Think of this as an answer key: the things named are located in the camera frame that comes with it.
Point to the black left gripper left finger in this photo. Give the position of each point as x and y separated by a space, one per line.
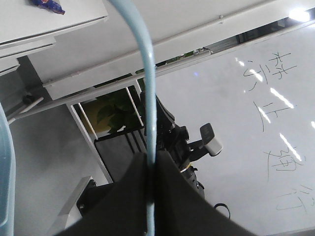
122 211

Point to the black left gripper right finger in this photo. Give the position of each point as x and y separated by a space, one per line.
181 211

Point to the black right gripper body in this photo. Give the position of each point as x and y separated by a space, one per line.
173 138

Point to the light blue plastic basket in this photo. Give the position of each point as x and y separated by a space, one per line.
133 18

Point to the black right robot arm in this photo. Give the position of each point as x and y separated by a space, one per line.
189 174

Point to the green potted plant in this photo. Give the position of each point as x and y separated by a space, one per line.
121 109

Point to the blue chips bag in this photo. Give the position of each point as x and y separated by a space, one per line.
50 5

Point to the white store shelving unit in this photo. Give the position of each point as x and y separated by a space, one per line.
26 28

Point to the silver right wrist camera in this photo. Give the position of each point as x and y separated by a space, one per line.
210 142

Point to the white whiteboard frame stand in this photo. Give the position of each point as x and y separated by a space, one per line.
259 99

